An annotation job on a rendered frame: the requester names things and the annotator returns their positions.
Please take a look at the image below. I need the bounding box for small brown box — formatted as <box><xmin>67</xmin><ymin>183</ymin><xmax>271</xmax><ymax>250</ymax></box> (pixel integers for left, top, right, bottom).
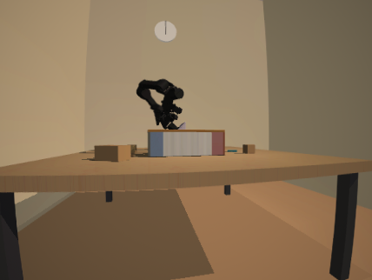
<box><xmin>242</xmin><ymin>144</ymin><xmax>255</xmax><ymax>154</ymax></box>

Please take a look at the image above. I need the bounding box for brown rectangular block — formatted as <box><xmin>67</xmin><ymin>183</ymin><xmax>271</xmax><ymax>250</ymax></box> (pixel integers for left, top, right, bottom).
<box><xmin>95</xmin><ymin>145</ymin><xmax>131</xmax><ymax>162</ymax></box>

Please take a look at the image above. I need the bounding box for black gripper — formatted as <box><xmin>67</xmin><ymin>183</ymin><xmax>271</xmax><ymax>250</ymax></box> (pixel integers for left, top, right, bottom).
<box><xmin>149</xmin><ymin>98</ymin><xmax>178</xmax><ymax>129</ymax></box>

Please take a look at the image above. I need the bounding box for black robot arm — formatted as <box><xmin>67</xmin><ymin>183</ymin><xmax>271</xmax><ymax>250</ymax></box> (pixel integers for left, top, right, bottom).
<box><xmin>136</xmin><ymin>79</ymin><xmax>184</xmax><ymax>130</ymax></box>

